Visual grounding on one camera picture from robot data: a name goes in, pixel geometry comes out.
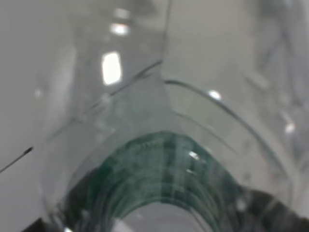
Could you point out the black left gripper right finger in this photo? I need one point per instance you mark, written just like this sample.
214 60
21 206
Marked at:
273 215

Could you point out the clear green-label water bottle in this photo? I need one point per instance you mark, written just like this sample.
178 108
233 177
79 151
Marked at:
119 157

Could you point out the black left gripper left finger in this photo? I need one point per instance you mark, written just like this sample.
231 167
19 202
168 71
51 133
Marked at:
19 225

